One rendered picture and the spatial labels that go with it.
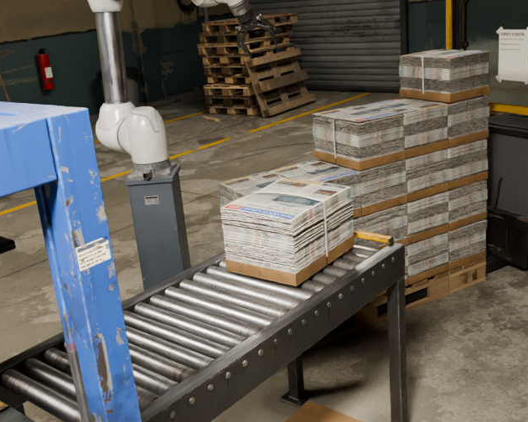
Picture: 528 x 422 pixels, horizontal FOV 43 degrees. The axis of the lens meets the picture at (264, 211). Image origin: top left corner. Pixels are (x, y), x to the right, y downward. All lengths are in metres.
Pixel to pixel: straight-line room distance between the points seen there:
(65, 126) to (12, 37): 8.72
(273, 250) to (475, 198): 1.91
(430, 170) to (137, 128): 1.55
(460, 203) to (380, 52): 7.03
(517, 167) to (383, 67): 6.55
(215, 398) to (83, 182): 0.83
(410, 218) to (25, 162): 2.71
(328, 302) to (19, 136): 1.26
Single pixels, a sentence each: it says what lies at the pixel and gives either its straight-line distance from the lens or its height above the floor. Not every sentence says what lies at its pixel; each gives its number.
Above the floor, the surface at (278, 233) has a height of 0.98.
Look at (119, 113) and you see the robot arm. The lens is 2.93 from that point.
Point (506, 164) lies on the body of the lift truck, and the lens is 4.31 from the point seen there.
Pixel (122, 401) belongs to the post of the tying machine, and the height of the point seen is 1.03.
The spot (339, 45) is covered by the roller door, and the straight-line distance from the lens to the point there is 10.98.
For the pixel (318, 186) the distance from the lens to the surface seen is 2.34.
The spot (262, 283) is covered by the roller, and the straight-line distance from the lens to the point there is 2.19.
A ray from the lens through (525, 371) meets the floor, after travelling 3.25.
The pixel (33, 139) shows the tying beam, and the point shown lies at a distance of 1.04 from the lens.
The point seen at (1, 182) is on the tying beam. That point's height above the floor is 1.47.
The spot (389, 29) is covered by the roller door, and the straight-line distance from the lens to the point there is 10.51.
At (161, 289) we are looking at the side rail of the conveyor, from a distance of 2.23.
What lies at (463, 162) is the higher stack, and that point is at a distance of 3.71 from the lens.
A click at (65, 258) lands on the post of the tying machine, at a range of 1.13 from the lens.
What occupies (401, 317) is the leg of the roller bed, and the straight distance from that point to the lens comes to 2.51.
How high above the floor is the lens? 1.70
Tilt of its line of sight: 18 degrees down
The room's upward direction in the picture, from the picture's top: 5 degrees counter-clockwise
